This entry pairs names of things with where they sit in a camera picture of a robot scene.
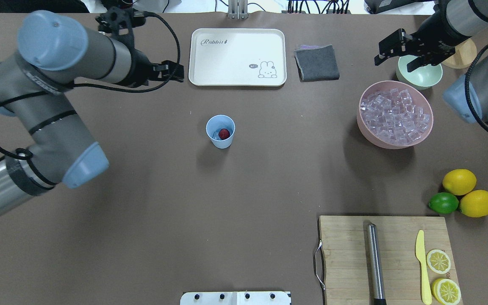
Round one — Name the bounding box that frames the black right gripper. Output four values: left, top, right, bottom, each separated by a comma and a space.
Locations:
374, 11, 456, 73

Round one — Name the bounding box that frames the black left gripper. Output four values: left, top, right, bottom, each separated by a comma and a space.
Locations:
121, 50, 184, 87

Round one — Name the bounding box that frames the clear ice cubes pile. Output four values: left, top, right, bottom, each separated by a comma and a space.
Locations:
361, 87, 431, 146

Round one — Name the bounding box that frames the red strawberry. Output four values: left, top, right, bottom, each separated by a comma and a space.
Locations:
219, 129, 231, 141

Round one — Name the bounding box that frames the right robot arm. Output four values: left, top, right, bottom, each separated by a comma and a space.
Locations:
374, 0, 488, 133

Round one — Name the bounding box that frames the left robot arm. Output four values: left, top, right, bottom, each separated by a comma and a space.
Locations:
0, 6, 184, 216

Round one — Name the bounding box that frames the light blue cup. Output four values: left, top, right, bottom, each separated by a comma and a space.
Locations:
205, 114, 236, 149

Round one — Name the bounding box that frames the mint green bowl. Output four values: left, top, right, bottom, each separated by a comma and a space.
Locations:
396, 55, 443, 91

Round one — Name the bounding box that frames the pink bowl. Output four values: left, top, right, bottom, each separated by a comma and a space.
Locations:
357, 80, 434, 150

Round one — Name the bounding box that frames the cream rabbit tray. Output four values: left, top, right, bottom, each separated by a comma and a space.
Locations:
188, 28, 287, 87

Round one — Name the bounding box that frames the wooden glass stand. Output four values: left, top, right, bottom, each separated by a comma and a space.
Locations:
442, 39, 478, 69

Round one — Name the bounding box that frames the grey folded cloth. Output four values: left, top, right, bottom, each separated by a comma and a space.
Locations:
294, 44, 340, 82

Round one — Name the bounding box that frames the yellow lemon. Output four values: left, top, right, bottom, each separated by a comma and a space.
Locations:
458, 190, 488, 218
442, 169, 477, 196

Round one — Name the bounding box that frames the green lime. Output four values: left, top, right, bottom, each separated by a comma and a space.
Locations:
428, 192, 460, 214

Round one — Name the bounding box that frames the steel muddler rod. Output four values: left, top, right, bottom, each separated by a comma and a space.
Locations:
365, 222, 387, 305

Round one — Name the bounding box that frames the yellow plastic knife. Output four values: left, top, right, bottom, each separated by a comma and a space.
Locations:
415, 230, 433, 305

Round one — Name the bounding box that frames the lemon slice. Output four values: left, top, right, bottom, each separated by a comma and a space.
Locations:
432, 278, 462, 305
426, 249, 452, 275

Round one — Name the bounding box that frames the wooden cutting board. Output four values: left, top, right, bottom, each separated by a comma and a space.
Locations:
318, 216, 454, 305

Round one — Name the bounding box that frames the aluminium frame post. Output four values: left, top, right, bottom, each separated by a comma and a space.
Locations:
226, 0, 249, 20

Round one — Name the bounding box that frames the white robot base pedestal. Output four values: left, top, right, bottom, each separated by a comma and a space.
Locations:
180, 290, 292, 305

